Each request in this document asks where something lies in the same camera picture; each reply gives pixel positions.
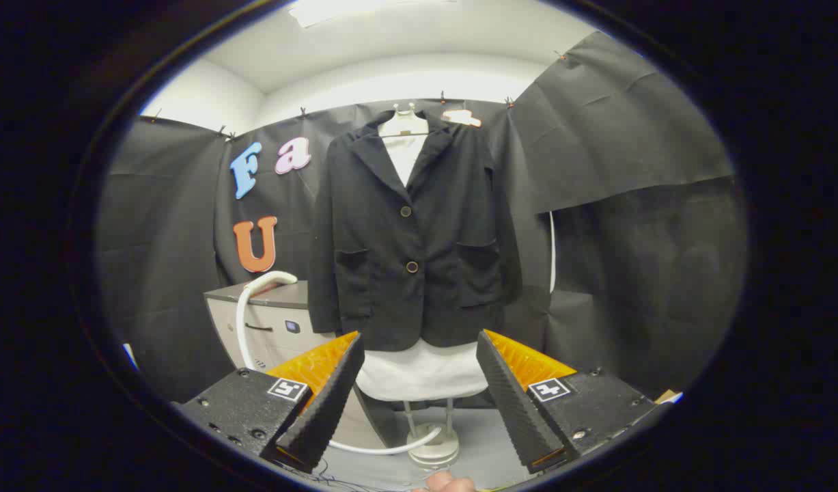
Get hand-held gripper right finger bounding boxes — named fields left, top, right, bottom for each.
left=476, top=329, right=672, bottom=474

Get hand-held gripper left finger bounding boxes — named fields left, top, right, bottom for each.
left=171, top=331, right=365, bottom=474

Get white garment steamer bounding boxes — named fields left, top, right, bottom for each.
left=245, top=271, right=299, bottom=299

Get black blazer jacket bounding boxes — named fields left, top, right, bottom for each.
left=307, top=109, right=523, bottom=352

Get white cabinet grey top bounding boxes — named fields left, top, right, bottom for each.
left=204, top=280, right=392, bottom=450

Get mannequin stand base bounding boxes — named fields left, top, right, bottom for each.
left=402, top=398, right=460, bottom=469

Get white mannequin torso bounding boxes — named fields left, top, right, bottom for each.
left=356, top=102, right=489, bottom=402

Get black backdrop cloth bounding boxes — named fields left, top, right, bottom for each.
left=96, top=31, right=749, bottom=411

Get ceiling light panel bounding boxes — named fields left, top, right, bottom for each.
left=288, top=0, right=426, bottom=29

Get black floor cables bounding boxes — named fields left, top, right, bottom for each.
left=275, top=459, right=344, bottom=491

